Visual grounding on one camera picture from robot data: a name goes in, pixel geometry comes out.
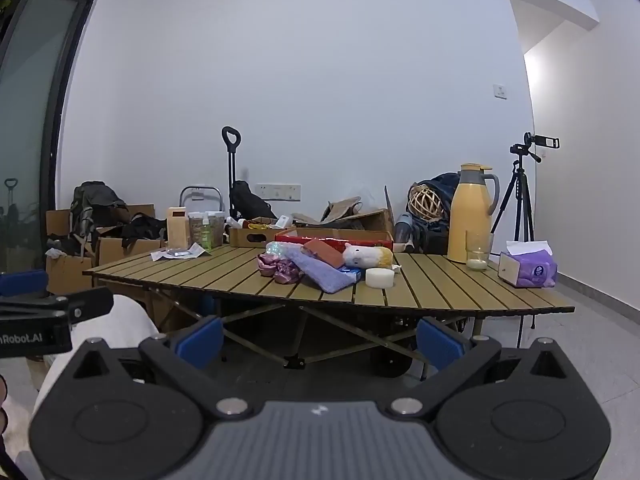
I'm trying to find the shiny purple scrunchie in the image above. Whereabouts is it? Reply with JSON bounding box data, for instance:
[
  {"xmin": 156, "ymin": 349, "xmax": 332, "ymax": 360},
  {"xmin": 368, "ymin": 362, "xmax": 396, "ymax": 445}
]
[{"xmin": 257, "ymin": 253, "xmax": 304, "ymax": 285}]

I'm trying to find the black trolley handle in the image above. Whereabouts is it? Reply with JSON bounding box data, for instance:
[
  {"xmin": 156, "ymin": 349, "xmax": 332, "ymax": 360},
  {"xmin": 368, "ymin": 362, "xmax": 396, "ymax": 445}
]
[{"xmin": 221, "ymin": 126, "xmax": 243, "ymax": 218}]

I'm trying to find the purple tissue pack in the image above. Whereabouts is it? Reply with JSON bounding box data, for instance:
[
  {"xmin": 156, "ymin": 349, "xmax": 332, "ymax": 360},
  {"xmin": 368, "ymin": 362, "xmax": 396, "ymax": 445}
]
[{"xmin": 498, "ymin": 240, "xmax": 558, "ymax": 289}]

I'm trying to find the black tripod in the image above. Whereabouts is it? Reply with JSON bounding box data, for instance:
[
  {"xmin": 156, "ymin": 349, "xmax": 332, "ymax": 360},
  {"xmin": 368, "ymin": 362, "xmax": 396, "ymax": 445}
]
[{"xmin": 492, "ymin": 144, "xmax": 544, "ymax": 244}]

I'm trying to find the large open cardboard box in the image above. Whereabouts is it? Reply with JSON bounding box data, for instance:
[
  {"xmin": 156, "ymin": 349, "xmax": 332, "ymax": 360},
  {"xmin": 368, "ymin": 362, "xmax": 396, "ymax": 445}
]
[{"xmin": 292, "ymin": 184, "xmax": 397, "ymax": 236}]

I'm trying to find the metal folding cart frame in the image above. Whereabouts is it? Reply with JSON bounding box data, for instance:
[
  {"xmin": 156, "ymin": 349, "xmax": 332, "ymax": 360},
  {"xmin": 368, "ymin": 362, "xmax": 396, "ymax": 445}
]
[{"xmin": 178, "ymin": 185, "xmax": 224, "ymax": 213}]

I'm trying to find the dark water bottle blue lid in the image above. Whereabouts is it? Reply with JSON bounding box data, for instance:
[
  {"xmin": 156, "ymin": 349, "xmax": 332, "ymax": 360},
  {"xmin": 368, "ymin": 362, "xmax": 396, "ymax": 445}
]
[{"xmin": 394, "ymin": 212, "xmax": 417, "ymax": 247}]

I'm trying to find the grey backpack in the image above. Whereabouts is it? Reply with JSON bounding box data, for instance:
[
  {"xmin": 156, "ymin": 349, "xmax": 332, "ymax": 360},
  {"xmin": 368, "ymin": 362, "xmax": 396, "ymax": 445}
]
[{"xmin": 69, "ymin": 180, "xmax": 129, "ymax": 257}]

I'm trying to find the black trolley bag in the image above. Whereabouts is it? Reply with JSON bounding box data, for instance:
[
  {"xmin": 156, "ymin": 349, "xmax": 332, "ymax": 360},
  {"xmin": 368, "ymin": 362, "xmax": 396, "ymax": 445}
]
[{"xmin": 229, "ymin": 179, "xmax": 277, "ymax": 221}]

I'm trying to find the orange sponge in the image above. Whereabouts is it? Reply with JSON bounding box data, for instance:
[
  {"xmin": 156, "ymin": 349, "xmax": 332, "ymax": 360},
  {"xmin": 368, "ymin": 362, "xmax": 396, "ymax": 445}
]
[{"xmin": 302, "ymin": 238, "xmax": 347, "ymax": 267}]

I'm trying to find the purple towel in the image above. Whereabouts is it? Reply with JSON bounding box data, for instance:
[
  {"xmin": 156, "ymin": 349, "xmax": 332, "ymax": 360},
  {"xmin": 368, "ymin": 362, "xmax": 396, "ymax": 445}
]
[{"xmin": 284, "ymin": 247, "xmax": 359, "ymax": 294}]

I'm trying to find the black duffel bag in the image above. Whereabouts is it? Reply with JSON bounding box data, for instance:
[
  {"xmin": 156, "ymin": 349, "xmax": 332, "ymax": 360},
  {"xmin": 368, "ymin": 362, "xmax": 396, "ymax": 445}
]
[{"xmin": 412, "ymin": 220, "xmax": 451, "ymax": 256}]

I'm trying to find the brown paper carton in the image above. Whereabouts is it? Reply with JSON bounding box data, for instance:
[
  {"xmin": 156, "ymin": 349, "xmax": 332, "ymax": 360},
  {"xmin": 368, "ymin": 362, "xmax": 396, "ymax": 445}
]
[{"xmin": 166, "ymin": 206, "xmax": 191, "ymax": 250}]

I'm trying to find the glass cup with candle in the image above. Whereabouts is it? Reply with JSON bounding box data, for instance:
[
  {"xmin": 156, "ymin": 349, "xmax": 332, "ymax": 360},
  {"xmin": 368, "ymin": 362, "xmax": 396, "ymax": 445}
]
[{"xmin": 465, "ymin": 231, "xmax": 494, "ymax": 272}]

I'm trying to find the red cardboard box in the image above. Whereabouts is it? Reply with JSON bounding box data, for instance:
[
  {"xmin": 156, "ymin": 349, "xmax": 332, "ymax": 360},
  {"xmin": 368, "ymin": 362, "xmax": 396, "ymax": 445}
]
[{"xmin": 274, "ymin": 227, "xmax": 395, "ymax": 254}]

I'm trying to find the small brown cardboard box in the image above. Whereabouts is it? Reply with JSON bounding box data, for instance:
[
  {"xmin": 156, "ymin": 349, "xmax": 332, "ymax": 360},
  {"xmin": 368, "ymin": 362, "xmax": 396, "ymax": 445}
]
[{"xmin": 228, "ymin": 217, "xmax": 287, "ymax": 249}]

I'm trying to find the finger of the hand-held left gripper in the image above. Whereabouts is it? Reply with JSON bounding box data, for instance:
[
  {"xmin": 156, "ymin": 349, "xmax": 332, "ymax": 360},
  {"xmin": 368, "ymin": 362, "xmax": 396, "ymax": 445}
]
[
  {"xmin": 0, "ymin": 287, "xmax": 115, "ymax": 323},
  {"xmin": 0, "ymin": 269, "xmax": 50, "ymax": 297}
]

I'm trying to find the glass door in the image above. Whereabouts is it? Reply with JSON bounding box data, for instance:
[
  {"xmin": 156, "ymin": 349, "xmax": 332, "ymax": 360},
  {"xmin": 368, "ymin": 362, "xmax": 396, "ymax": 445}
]
[{"xmin": 0, "ymin": 0, "xmax": 100, "ymax": 275}]

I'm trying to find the brown cardboard carton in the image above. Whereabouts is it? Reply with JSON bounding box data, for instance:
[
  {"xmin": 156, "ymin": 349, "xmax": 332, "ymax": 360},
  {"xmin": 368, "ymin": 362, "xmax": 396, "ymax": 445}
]
[
  {"xmin": 45, "ymin": 209, "xmax": 99, "ymax": 297},
  {"xmin": 96, "ymin": 203, "xmax": 162, "ymax": 267}
]

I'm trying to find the folding table metal frame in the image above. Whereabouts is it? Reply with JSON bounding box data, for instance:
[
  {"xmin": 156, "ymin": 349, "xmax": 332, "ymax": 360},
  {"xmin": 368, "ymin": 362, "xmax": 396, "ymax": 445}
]
[{"xmin": 142, "ymin": 285, "xmax": 538, "ymax": 382}]

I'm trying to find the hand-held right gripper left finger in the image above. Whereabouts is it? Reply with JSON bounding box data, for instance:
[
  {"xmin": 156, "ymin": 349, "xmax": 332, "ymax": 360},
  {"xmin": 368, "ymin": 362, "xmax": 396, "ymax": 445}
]
[{"xmin": 72, "ymin": 316, "xmax": 251, "ymax": 417}]

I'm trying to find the white paper sheet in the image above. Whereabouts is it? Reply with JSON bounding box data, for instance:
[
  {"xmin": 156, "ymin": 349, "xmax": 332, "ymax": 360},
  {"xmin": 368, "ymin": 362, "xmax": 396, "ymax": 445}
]
[{"xmin": 150, "ymin": 242, "xmax": 205, "ymax": 262}]

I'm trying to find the clear grain container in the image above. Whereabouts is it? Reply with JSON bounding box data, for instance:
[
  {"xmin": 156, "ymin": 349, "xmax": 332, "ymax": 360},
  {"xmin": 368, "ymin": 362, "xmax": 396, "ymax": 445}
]
[{"xmin": 188, "ymin": 211, "xmax": 225, "ymax": 249}]

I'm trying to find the person's leg in white pants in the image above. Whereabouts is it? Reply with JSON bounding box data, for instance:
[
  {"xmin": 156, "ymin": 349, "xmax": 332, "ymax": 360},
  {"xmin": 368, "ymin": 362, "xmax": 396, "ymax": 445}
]
[{"xmin": 27, "ymin": 294, "xmax": 162, "ymax": 413}]

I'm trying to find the black clothing pile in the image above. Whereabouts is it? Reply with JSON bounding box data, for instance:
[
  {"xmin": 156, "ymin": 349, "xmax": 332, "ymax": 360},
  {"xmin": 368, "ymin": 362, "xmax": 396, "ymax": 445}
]
[{"xmin": 120, "ymin": 212, "xmax": 169, "ymax": 250}]

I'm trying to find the yellow thermos jug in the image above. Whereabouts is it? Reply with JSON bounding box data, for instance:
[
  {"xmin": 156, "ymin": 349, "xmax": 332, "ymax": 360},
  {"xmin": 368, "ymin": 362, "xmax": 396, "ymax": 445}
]
[{"xmin": 446, "ymin": 162, "xmax": 501, "ymax": 264}]

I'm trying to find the blue cloth bag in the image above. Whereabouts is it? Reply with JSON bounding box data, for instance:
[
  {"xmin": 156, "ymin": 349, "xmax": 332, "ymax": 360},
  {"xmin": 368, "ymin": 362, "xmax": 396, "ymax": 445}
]
[{"xmin": 414, "ymin": 172, "xmax": 462, "ymax": 233}]

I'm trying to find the wicker ball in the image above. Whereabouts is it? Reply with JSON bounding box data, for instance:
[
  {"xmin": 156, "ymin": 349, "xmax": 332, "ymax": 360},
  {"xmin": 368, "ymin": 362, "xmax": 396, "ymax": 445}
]
[{"xmin": 407, "ymin": 183, "xmax": 447, "ymax": 221}]

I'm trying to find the white yellow plush toy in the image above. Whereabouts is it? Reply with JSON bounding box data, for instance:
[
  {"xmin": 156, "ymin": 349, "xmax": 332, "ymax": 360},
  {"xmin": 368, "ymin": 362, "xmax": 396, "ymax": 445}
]
[{"xmin": 342, "ymin": 242, "xmax": 395, "ymax": 269}]

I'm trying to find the black wagon wheel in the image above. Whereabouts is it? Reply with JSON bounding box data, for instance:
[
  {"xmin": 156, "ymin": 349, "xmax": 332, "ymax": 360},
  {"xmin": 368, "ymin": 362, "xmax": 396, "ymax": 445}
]
[{"xmin": 369, "ymin": 344, "xmax": 417, "ymax": 379}]

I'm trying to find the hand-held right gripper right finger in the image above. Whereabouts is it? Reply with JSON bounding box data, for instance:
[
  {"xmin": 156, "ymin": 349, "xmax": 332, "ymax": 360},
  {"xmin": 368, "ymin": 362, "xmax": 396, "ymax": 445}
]
[{"xmin": 387, "ymin": 316, "xmax": 568, "ymax": 417}]

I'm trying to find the iridescent packet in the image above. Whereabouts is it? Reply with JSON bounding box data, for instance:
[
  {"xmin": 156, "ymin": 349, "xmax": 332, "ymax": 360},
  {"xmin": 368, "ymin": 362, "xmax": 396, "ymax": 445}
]
[{"xmin": 265, "ymin": 240, "xmax": 302, "ymax": 258}]

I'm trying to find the white wall socket strip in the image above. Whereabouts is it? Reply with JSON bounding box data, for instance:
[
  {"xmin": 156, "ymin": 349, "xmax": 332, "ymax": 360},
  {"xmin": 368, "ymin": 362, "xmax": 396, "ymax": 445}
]
[{"xmin": 254, "ymin": 183, "xmax": 302, "ymax": 200}]

